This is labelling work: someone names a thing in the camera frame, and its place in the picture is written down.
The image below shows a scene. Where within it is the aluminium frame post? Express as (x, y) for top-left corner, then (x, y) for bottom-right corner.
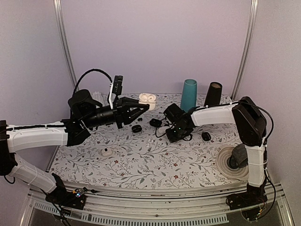
(53, 0), (77, 88)
(231, 0), (259, 100)

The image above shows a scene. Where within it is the white ribbed vase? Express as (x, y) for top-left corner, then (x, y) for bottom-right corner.
(91, 92), (104, 105)

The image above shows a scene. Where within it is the black round earbud case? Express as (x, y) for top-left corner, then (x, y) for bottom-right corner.
(131, 125), (142, 133)

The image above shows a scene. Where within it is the black small earbud case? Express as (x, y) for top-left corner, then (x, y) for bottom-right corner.
(201, 132), (211, 141)

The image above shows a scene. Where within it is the white ribbed plate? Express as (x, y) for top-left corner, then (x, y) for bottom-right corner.
(216, 145), (249, 181)

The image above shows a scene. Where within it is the white case with black dot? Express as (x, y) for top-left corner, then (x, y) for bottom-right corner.
(101, 148), (112, 157)

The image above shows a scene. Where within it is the teal vase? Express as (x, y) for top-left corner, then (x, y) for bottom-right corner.
(180, 79), (197, 111)

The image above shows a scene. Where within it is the floral patterned table mat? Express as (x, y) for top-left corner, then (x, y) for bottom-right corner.
(50, 94), (241, 189)

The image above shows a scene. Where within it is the left aluminium frame post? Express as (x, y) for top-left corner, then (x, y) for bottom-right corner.
(53, 0), (77, 88)

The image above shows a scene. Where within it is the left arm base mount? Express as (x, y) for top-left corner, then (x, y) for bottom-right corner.
(45, 173), (87, 210)

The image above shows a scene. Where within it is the white oval earbud case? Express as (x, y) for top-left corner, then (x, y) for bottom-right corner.
(158, 126), (169, 134)

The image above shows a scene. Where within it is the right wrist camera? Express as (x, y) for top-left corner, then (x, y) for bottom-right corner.
(163, 103), (185, 123)

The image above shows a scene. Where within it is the black vase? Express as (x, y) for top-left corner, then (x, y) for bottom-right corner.
(204, 82), (222, 106)

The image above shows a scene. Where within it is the cream earbud charging case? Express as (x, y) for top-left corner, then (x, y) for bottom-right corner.
(139, 93), (157, 111)

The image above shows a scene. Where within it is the black open earbud case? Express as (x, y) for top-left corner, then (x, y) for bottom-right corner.
(150, 119), (162, 128)

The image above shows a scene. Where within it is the front aluminium rail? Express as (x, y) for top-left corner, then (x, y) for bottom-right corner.
(21, 182), (294, 226)

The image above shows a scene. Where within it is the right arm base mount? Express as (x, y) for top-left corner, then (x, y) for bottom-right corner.
(226, 184), (268, 210)

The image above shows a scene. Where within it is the dark grey mug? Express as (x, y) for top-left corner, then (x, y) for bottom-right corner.
(229, 144), (248, 169)

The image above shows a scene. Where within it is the right aluminium frame post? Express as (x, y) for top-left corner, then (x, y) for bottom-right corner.
(231, 0), (259, 100)

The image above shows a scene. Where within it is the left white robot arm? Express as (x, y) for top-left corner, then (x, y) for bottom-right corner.
(0, 97), (150, 204)

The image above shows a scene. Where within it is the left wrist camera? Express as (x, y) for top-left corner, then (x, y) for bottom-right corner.
(112, 75), (123, 96)

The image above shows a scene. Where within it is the left camera black cable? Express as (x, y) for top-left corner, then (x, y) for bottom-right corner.
(72, 68), (113, 95)

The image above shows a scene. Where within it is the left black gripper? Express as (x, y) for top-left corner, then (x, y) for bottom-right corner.
(83, 97), (149, 129)

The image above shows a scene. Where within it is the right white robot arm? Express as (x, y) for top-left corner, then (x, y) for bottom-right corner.
(164, 97), (269, 205)

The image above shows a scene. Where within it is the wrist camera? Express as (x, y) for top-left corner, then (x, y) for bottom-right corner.
(163, 103), (185, 123)
(112, 75), (123, 96)

